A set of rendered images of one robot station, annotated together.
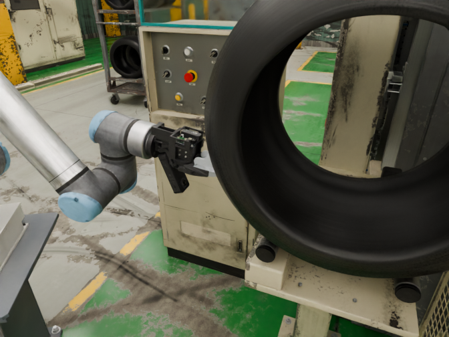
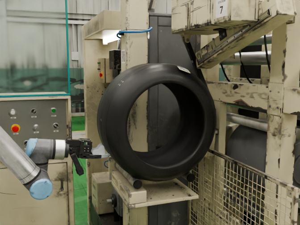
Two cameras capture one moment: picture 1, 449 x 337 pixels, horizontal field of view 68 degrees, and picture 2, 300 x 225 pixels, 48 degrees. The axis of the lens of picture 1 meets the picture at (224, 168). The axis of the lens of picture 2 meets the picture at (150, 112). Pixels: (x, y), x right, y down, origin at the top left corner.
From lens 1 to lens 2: 108 cm
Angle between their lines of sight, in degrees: 45
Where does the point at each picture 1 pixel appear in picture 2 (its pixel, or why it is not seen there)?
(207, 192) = (34, 213)
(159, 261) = not seen: outside the picture
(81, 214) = (46, 192)
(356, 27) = not seen: hidden behind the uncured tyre
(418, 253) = (191, 155)
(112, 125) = (43, 143)
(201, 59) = (23, 115)
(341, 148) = (135, 142)
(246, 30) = (127, 89)
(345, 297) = (169, 195)
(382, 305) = (182, 193)
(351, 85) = (135, 112)
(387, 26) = not seen: hidden behind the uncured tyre
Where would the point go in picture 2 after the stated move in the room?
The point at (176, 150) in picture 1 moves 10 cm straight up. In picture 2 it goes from (83, 148) to (82, 127)
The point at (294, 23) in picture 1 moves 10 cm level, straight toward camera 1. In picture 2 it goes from (144, 86) to (156, 87)
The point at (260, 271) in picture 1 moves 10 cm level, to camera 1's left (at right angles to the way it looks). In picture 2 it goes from (136, 194) to (119, 200)
